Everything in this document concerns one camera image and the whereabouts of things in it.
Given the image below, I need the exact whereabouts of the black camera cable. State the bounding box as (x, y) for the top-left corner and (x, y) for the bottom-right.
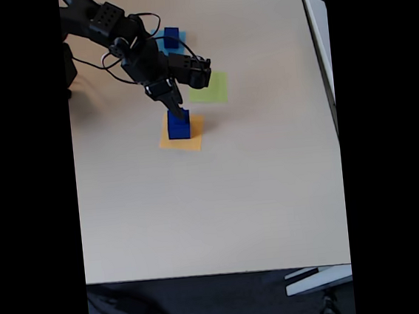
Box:
(69, 7), (206, 91)

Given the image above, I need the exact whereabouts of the small blue cube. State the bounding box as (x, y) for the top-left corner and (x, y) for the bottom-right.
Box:
(173, 109), (191, 126)

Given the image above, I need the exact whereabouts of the orange paper square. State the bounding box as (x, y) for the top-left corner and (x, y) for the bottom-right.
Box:
(155, 109), (208, 156)

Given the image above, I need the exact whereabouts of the blue paper square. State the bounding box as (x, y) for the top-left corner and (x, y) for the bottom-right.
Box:
(150, 27), (191, 60)

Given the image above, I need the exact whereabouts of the medium blue cube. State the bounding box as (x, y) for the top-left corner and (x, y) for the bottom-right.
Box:
(163, 26), (182, 50)

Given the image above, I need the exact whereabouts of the white table foot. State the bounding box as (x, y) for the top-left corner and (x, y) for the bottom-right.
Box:
(283, 263), (355, 298)

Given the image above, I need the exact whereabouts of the green paper square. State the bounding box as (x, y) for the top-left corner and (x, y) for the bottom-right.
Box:
(186, 69), (230, 106)

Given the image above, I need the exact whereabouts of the black camera box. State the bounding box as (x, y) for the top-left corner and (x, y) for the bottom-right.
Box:
(168, 49), (214, 93)

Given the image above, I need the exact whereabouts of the largest blue cube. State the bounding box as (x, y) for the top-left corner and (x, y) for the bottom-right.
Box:
(165, 108), (193, 142)

